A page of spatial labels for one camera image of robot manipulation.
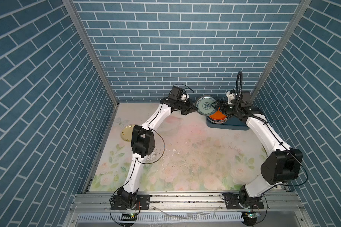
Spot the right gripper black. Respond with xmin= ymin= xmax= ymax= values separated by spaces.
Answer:
xmin=211 ymin=99 xmax=239 ymax=118

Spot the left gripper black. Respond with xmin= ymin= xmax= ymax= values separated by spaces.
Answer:
xmin=174 ymin=98 xmax=198 ymax=115

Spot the orange plate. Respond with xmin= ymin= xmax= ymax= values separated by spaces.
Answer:
xmin=209 ymin=110 xmax=227 ymax=121

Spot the teal patterned plate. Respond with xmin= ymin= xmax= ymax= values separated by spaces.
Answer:
xmin=195 ymin=96 xmax=217 ymax=116

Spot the cream yellow plate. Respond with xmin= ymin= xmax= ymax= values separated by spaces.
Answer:
xmin=120 ymin=124 xmax=135 ymax=142

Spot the black plate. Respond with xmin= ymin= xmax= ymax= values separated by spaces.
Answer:
xmin=206 ymin=117 xmax=228 ymax=124

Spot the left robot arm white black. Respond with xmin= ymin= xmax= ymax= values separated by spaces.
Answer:
xmin=116 ymin=95 xmax=197 ymax=208

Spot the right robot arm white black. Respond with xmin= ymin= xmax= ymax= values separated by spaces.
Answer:
xmin=211 ymin=100 xmax=303 ymax=208

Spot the teal plastic bin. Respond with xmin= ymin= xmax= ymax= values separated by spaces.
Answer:
xmin=206 ymin=116 xmax=249 ymax=131

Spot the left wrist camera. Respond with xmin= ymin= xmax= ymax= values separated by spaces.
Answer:
xmin=168 ymin=84 xmax=194 ymax=102

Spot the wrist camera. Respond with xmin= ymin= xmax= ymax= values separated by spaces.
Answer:
xmin=168 ymin=84 xmax=194 ymax=102
xmin=226 ymin=71 xmax=251 ymax=107

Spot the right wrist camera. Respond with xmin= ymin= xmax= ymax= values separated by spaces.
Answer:
xmin=226 ymin=71 xmax=251 ymax=107

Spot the right aluminium corner post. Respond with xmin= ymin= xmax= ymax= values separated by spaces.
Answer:
xmin=251 ymin=0 xmax=311 ymax=107

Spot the aluminium corner post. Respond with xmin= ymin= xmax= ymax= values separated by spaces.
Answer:
xmin=251 ymin=0 xmax=311 ymax=107
xmin=63 ymin=0 xmax=119 ymax=108

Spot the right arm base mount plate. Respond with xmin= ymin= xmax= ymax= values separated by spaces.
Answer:
xmin=221 ymin=193 xmax=264 ymax=210

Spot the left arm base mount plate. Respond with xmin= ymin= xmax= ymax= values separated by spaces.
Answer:
xmin=109 ymin=194 xmax=151 ymax=211

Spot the aluminium front rail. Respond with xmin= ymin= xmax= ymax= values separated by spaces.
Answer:
xmin=64 ymin=191 xmax=313 ymax=227

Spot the left aluminium corner post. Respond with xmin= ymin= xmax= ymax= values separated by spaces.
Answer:
xmin=63 ymin=0 xmax=119 ymax=108

